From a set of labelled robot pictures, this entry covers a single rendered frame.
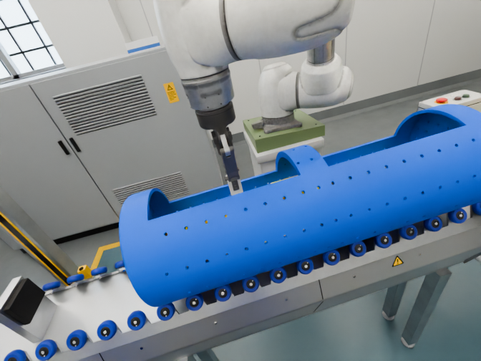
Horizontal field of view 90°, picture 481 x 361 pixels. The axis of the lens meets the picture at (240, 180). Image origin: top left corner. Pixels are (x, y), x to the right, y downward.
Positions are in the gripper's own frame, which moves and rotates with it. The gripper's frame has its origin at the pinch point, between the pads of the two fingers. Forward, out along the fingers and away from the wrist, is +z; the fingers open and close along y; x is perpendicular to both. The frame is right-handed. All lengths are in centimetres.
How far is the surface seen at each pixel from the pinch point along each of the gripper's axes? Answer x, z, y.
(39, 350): -56, 22, 11
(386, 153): 34.0, -1.9, 7.1
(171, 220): -15.0, -1.8, 7.5
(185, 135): -23, 40, -151
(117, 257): -113, 119, -116
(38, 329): -61, 24, 4
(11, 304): -60, 12, 3
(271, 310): 0.1, 33.5, 13.6
